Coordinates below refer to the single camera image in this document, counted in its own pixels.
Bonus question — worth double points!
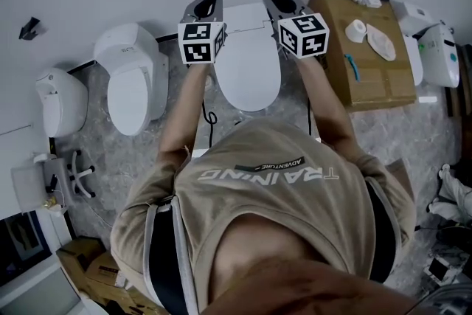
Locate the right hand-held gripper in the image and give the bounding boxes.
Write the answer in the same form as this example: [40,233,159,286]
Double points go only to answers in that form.
[262,0,330,60]

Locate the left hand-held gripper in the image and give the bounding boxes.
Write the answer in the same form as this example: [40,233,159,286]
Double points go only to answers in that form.
[177,0,227,66]

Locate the person's left forearm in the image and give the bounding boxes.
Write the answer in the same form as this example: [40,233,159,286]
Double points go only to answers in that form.
[156,62,213,159]

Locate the person's right forearm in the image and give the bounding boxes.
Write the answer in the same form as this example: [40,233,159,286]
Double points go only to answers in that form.
[294,55,364,159]

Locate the white toilet paper roll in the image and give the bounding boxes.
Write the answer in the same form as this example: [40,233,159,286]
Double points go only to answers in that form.
[344,18,368,44]

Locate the white toilet with tall tank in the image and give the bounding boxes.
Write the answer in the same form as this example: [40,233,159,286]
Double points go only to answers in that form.
[93,22,170,136]

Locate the white toilet with flat tank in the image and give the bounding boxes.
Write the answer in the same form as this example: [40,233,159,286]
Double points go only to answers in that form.
[398,1,436,87]

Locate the white toilet with teal button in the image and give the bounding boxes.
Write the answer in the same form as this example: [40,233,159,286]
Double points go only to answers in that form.
[416,22,461,89]

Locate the white oval pad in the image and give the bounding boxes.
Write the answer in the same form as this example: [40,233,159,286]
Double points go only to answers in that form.
[364,23,398,62]

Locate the large cardboard box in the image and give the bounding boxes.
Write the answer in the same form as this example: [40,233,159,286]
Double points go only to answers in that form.
[308,0,418,114]

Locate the beige t-shirt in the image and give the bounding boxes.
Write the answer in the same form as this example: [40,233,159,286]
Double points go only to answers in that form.
[109,117,417,315]

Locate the brown wooden cabinet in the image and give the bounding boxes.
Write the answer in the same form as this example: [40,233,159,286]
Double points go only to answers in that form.
[444,44,472,119]

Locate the white office chair base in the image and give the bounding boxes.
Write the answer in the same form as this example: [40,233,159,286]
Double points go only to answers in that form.
[67,149,97,200]

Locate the white square panel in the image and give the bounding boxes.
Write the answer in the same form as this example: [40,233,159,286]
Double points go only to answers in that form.
[10,164,47,214]

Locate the black grey-edged harness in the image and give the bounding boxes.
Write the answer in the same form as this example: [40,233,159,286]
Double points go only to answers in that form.
[142,176,403,315]

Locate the small cardboard box dark label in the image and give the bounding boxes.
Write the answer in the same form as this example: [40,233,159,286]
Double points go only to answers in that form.
[55,236,106,285]

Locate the person's neck and face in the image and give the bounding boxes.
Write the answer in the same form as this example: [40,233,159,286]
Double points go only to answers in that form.
[201,215,421,315]

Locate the cardboard box with printed lines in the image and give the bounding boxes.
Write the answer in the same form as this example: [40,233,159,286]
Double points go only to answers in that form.
[84,250,163,315]

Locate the blue handled brush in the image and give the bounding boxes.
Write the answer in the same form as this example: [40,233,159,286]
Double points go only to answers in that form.
[342,53,361,83]

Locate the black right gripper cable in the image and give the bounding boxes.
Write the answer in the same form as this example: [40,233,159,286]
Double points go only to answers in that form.
[306,99,314,137]

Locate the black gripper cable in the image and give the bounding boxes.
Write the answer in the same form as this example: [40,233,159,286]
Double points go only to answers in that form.
[201,99,218,150]
[306,99,314,137]

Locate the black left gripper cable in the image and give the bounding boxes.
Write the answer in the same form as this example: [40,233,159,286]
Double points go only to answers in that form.
[201,99,218,150]

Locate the small black wall bracket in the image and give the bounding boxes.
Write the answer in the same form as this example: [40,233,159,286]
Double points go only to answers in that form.
[18,16,47,41]

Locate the dark window with white frame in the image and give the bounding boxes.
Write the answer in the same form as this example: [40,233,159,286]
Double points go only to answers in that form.
[0,210,51,287]

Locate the grey head mount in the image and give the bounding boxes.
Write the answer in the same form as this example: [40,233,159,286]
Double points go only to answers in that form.
[416,282,472,315]

